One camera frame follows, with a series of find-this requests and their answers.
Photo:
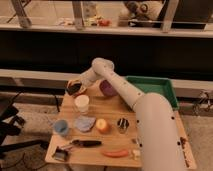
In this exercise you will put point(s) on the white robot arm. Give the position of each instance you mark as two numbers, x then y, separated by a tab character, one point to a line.
160	145

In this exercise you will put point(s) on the black office chair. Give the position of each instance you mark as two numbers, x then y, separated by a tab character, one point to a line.
8	118

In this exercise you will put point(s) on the green plastic tray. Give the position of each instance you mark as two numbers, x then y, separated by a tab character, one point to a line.
161	86

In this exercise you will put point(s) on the black handled peeler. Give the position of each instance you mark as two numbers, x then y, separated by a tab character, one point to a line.
62	153

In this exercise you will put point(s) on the blue crumpled cloth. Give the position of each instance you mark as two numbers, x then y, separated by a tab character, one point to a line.
84	123

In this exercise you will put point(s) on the red yellow apple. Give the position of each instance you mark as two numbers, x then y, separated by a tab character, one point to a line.
102	126

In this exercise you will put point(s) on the blue cup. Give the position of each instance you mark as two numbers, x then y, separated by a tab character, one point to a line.
61	127

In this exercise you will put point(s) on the brown grape bunch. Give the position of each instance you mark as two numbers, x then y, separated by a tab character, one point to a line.
183	142

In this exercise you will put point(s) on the black eraser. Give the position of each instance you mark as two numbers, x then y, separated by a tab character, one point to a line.
73	88

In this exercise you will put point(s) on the red bowl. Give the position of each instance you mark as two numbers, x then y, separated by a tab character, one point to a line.
82	89

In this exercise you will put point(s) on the white cup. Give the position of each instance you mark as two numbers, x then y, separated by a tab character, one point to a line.
82	103

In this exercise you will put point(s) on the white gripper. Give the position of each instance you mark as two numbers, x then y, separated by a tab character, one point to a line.
88	78

